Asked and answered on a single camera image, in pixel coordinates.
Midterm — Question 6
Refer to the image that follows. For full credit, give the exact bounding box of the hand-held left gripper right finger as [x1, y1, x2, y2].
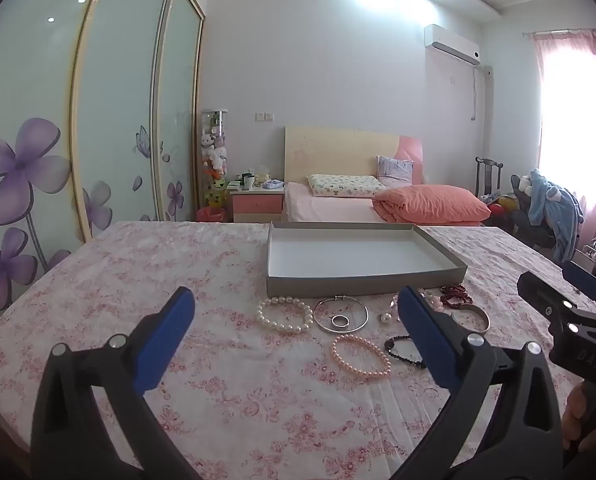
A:
[388, 285, 564, 480]

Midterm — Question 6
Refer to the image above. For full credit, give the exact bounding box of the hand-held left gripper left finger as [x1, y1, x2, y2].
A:
[30, 286, 214, 480]

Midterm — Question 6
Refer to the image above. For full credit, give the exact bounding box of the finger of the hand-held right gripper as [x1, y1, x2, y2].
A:
[517, 271, 596, 333]
[562, 260, 596, 313]

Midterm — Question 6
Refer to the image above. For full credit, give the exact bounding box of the pink crystal bead bracelet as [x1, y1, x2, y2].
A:
[392, 289, 451, 316]

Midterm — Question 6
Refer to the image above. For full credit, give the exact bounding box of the red bead bracelet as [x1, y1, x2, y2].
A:
[439, 285, 474, 309]

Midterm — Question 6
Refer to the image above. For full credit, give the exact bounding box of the silver cuff bangle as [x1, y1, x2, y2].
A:
[450, 304, 491, 334]

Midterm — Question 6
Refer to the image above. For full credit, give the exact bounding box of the white pearl bracelet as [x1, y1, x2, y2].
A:
[256, 296, 314, 335]

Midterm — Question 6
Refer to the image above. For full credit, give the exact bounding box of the grey cardboard box tray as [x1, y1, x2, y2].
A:
[265, 221, 468, 299]

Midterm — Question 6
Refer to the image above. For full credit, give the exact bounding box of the person's right hand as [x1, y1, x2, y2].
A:
[563, 385, 586, 453]

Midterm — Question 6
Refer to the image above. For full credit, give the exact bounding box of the pink floral tablecloth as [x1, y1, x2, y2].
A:
[0, 220, 596, 480]

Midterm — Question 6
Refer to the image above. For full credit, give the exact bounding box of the blue plush clothing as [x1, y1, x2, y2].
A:
[520, 169, 586, 257]

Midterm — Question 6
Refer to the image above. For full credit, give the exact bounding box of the folded salmon quilt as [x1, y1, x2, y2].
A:
[371, 184, 492, 225]

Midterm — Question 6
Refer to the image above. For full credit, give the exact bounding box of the dark wooden chair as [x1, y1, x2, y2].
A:
[475, 156, 504, 197]

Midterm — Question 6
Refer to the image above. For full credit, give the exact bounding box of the pink bed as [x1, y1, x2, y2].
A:
[283, 181, 485, 226]

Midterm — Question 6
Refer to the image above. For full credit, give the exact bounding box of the pink and white nightstand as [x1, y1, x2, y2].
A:
[229, 187, 285, 224]

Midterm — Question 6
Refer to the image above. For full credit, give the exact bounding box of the purple print pillow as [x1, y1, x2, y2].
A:
[376, 156, 414, 187]

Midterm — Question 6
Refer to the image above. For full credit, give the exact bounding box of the floral print pillow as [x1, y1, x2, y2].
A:
[307, 174, 387, 199]

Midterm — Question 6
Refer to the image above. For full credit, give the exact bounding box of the plush toy display tube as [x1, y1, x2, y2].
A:
[199, 109, 229, 209]

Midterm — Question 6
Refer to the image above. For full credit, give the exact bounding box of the cream and pink headboard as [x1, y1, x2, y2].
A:
[284, 126, 424, 185]

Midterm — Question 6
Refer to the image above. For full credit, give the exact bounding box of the flower print sliding wardrobe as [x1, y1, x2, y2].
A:
[0, 0, 207, 313]

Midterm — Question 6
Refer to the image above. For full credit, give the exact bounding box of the white air conditioner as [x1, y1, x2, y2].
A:
[424, 24, 481, 67]

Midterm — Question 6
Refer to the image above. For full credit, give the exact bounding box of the black bead bracelet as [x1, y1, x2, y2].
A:
[384, 335, 427, 370]

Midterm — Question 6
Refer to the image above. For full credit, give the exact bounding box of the pink pearl bracelet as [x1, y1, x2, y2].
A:
[331, 335, 391, 380]

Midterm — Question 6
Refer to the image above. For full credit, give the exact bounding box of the silver neck ring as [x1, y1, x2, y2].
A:
[313, 295, 370, 334]

